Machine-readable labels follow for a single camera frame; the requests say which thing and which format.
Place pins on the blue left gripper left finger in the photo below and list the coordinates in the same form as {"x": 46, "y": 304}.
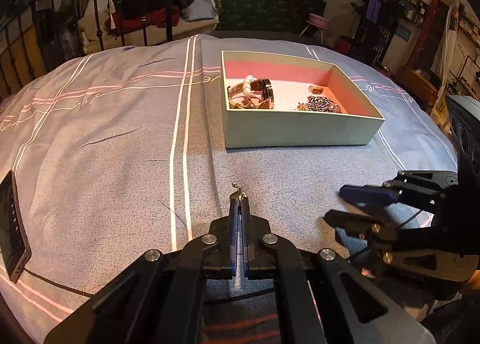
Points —
{"x": 233, "y": 229}

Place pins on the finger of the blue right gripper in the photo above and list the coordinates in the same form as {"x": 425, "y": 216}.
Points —
{"x": 369, "y": 195}
{"x": 355, "y": 225}

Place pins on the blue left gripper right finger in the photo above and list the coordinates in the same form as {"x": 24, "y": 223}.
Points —
{"x": 248, "y": 236}

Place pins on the small gold square earring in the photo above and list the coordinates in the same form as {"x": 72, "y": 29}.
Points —
{"x": 238, "y": 194}

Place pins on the gold ring cluster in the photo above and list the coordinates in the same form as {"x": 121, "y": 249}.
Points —
{"x": 316, "y": 90}

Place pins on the pale green jewelry box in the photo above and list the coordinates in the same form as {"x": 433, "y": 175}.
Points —
{"x": 342, "y": 116}

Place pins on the person's right hand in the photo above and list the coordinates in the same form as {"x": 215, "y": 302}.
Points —
{"x": 471, "y": 289}

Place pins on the grey striped bed cover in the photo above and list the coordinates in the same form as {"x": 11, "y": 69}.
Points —
{"x": 123, "y": 151}

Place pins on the wooden ladder shelf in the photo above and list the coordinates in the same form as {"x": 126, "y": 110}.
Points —
{"x": 428, "y": 41}

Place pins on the pink round stool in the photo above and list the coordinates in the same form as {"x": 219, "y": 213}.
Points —
{"x": 319, "y": 23}

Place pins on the grey pillow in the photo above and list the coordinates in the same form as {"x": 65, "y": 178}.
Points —
{"x": 199, "y": 10}

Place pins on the dark green patterned cabinet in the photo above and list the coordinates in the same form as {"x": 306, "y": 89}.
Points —
{"x": 287, "y": 16}

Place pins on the red and black clothes pile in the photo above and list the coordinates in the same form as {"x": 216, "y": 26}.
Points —
{"x": 132, "y": 15}

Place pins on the black smartphone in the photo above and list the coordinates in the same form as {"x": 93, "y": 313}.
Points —
{"x": 15, "y": 248}

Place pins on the tan strap wristwatch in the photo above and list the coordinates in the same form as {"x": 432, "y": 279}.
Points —
{"x": 251, "y": 93}

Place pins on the black metal bed frame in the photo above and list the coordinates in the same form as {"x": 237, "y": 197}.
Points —
{"x": 37, "y": 36}

